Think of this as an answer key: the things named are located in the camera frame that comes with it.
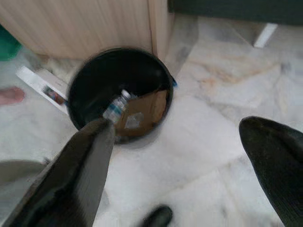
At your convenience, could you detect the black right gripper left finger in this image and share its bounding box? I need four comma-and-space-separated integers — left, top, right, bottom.
4, 117, 116, 227

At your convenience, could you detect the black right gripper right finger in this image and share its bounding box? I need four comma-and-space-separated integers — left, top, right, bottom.
238, 115, 303, 227

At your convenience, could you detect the clear plastic bottle blue label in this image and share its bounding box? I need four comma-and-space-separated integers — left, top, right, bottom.
103, 89, 132, 124

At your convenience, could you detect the black round rubbish bin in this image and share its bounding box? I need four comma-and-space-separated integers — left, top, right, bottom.
67, 48, 176, 145

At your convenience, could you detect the black robot foot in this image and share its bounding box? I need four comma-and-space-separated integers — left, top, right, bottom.
143, 205, 174, 227

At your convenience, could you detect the white printed booklet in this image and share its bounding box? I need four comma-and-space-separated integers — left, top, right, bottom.
16, 66, 70, 114

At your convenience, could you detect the brown cardboard piece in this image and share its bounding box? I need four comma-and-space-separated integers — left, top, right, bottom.
115, 87, 170, 137

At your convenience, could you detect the green container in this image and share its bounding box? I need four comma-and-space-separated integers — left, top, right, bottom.
0, 23, 23, 62

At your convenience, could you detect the light wooden cabinet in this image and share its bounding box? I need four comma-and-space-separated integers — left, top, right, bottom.
0, 0, 175, 61

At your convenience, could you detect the black TV cabinet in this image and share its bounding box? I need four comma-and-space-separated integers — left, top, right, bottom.
167, 0, 303, 48

